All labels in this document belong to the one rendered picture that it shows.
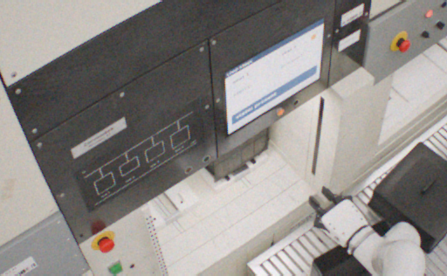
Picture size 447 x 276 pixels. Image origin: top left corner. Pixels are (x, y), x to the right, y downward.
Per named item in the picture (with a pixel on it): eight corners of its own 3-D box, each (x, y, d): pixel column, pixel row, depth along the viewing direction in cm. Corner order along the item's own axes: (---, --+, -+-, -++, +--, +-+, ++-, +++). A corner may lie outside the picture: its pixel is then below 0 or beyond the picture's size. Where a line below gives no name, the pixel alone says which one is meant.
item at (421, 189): (429, 255, 209) (437, 237, 198) (366, 203, 222) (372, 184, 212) (475, 201, 220) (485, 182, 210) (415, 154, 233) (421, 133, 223)
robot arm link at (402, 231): (420, 210, 139) (397, 217, 168) (368, 259, 138) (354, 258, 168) (445, 238, 137) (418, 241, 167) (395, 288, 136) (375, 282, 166)
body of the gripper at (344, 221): (343, 256, 169) (317, 228, 174) (371, 234, 172) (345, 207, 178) (347, 243, 163) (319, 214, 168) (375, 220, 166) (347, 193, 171)
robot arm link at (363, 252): (377, 226, 163) (351, 251, 162) (411, 260, 156) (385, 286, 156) (380, 234, 170) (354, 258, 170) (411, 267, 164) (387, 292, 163)
